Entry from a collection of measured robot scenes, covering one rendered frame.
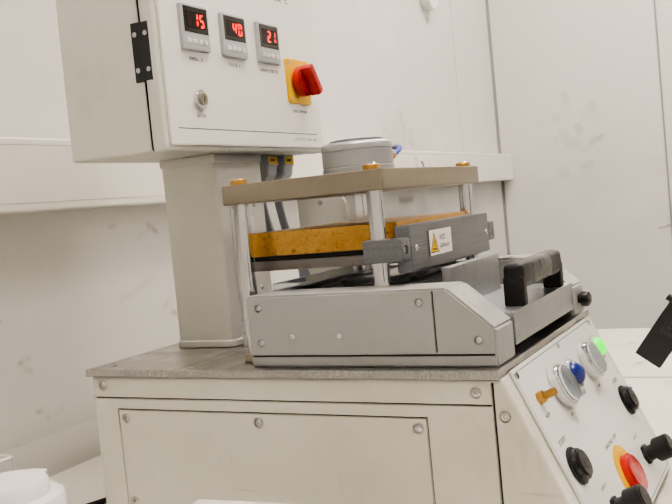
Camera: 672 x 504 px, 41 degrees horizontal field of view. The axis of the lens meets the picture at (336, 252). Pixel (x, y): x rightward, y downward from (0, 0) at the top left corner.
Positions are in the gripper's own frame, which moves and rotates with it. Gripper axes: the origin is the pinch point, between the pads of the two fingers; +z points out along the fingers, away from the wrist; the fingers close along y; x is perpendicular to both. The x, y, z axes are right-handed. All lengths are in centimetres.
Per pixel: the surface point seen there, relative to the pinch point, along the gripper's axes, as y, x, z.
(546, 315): 12.3, -10.1, 2.3
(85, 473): 11, -51, 57
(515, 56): -234, -102, -8
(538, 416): 25.9, -4.4, 6.4
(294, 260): 21.7, -33.1, 9.3
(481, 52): -222, -111, -4
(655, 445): 4.5, 5.4, 9.7
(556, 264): 6.7, -12.7, -1.5
